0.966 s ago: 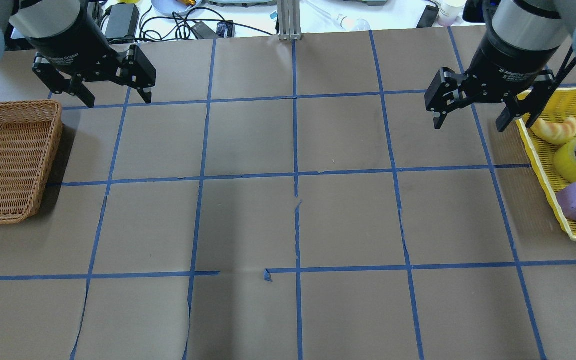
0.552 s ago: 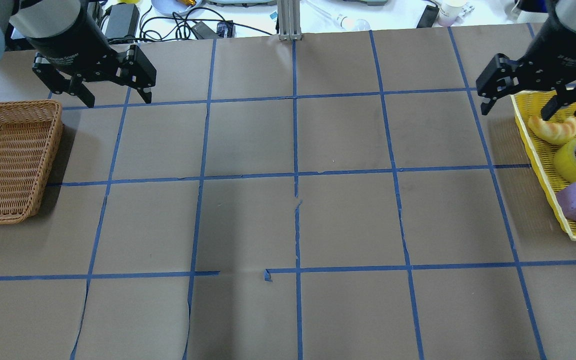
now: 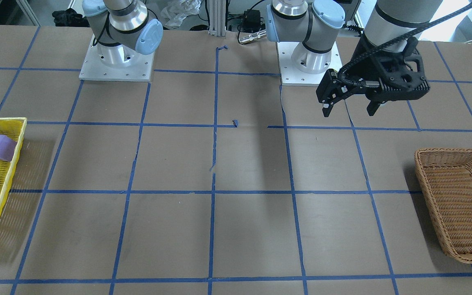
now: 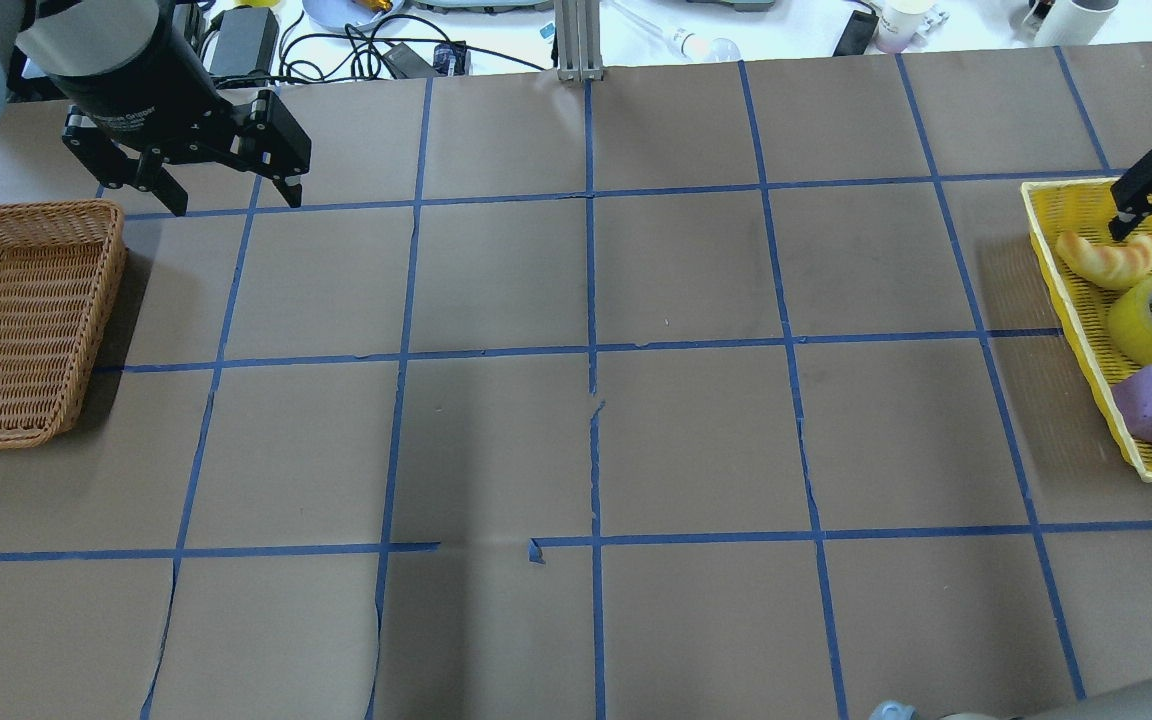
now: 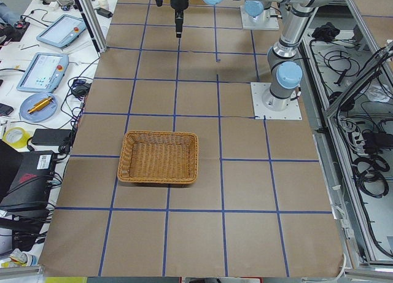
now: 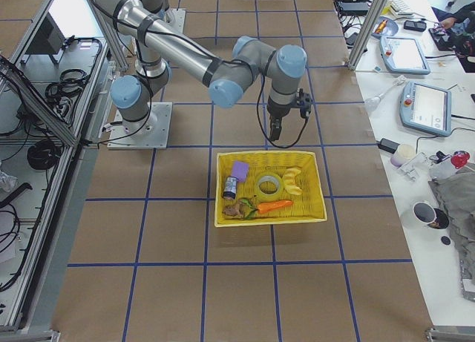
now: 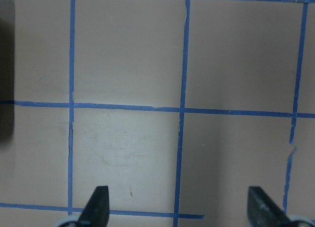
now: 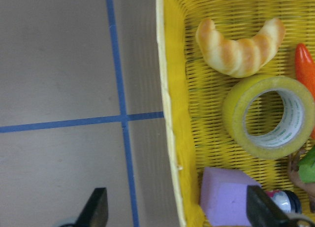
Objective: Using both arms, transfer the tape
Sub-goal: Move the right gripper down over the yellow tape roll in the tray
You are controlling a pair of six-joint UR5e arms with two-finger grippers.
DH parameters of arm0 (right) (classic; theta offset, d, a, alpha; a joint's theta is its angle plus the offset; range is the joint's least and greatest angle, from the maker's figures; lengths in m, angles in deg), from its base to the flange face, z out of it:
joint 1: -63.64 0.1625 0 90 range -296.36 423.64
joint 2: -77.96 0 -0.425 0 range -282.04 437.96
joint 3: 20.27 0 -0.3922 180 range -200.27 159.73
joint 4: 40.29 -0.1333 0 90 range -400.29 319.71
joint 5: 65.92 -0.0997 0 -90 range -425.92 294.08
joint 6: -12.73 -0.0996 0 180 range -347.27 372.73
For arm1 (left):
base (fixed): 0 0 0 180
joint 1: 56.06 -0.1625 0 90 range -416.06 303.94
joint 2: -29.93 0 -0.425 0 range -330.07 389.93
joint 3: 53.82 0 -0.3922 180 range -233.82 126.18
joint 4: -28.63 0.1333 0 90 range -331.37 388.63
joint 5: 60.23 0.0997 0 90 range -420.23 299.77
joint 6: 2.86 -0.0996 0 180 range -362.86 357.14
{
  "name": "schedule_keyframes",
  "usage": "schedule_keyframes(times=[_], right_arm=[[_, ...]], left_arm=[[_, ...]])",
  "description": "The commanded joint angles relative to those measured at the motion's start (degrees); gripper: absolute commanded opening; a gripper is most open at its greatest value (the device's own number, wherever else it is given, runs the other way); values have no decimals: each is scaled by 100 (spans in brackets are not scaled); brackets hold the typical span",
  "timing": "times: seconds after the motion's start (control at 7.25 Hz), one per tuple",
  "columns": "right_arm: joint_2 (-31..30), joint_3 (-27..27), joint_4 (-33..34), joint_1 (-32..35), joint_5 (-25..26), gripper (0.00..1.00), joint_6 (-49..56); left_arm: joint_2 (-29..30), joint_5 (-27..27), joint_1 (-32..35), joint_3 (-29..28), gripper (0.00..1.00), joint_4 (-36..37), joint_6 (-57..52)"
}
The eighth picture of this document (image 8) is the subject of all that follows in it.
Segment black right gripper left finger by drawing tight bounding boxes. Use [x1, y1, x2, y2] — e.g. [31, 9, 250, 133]
[74, 188, 108, 227]

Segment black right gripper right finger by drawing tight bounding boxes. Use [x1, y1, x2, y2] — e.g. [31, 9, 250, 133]
[246, 186, 295, 227]

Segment yellow tape roll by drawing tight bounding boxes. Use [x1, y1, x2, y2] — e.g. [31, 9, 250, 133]
[222, 74, 315, 160]

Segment purple sponge block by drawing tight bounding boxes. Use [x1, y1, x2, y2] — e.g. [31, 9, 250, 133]
[200, 167, 261, 227]

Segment green toy vegetable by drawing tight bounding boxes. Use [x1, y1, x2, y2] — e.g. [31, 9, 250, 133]
[298, 146, 315, 183]

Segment yellow woven basket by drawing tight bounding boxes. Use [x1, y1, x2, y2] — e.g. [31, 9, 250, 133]
[156, 0, 315, 227]

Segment toy croissant bread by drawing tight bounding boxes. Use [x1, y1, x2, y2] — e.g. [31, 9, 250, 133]
[195, 18, 285, 78]

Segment orange toy carrot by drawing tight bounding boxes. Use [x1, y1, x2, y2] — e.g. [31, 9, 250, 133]
[294, 43, 315, 140]

